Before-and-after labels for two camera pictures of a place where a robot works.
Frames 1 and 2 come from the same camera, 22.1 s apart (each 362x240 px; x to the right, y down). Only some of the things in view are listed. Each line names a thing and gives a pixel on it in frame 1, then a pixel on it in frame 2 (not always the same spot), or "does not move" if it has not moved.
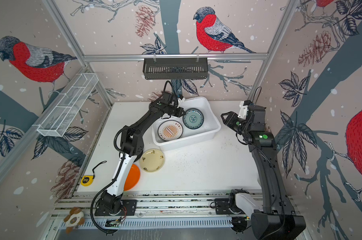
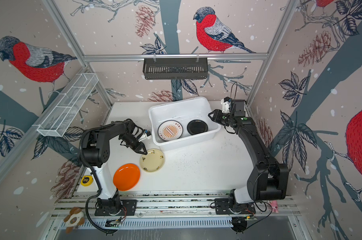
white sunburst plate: [170, 130] does not move
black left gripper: [178, 112] -> [140, 147]
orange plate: [133, 179] does not move
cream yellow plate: [152, 160] does not move
